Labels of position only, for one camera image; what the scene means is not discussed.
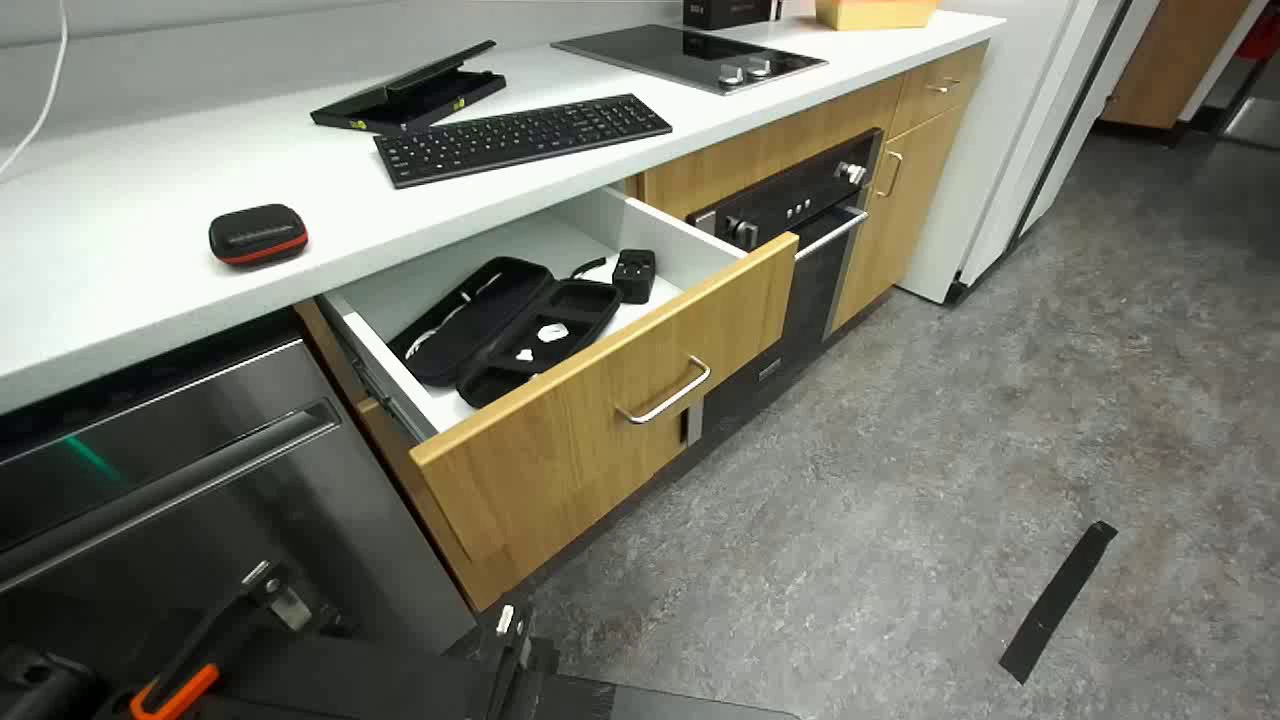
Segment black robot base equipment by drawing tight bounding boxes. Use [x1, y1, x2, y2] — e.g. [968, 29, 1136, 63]
[0, 602, 803, 720]

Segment open wooden drawer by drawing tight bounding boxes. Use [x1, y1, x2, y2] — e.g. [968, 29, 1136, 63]
[292, 184, 803, 615]

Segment black items in drawer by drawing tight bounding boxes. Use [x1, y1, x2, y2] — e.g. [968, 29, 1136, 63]
[385, 254, 623, 411]

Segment small wooden top drawer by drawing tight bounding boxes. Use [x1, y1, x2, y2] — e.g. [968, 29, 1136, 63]
[886, 42, 991, 139]

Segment small black box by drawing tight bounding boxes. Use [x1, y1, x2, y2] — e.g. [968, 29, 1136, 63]
[613, 243, 662, 304]

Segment black built-in oven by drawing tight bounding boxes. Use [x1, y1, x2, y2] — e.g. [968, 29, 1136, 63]
[688, 123, 887, 439]

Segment black keyboard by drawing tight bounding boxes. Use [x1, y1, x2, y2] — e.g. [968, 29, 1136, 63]
[372, 94, 677, 192]

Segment wooden cabinet door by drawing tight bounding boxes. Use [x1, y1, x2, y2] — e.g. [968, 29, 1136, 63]
[832, 101, 976, 337]

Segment black induction cooktop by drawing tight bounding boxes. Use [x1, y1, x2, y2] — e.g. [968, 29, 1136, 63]
[549, 21, 830, 95]

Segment black appliance on counter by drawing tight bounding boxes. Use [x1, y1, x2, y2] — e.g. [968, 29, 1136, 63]
[680, 0, 785, 34]

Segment black red oval pouch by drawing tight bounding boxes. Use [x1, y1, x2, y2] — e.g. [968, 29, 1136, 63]
[203, 200, 311, 274]

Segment white refrigerator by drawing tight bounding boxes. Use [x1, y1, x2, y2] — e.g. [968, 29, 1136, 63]
[896, 0, 1160, 310]

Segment stainless steel dishwasher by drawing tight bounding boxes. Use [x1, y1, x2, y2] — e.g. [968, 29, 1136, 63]
[0, 314, 481, 683]

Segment black floor strip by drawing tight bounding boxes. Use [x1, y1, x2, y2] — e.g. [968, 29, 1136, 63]
[997, 516, 1120, 687]

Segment black orange clamp tool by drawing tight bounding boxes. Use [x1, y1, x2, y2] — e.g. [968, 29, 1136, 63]
[126, 558, 317, 720]

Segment wooden background cabinet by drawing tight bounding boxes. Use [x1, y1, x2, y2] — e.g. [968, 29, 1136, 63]
[1102, 0, 1274, 136]

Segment silver drawer handle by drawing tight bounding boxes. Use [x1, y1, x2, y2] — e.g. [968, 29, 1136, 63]
[613, 352, 717, 431]

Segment silver cabinet door handle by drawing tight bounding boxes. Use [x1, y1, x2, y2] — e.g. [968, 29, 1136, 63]
[874, 143, 908, 205]

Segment white cable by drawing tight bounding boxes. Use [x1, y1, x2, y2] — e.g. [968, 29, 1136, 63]
[0, 0, 71, 184]

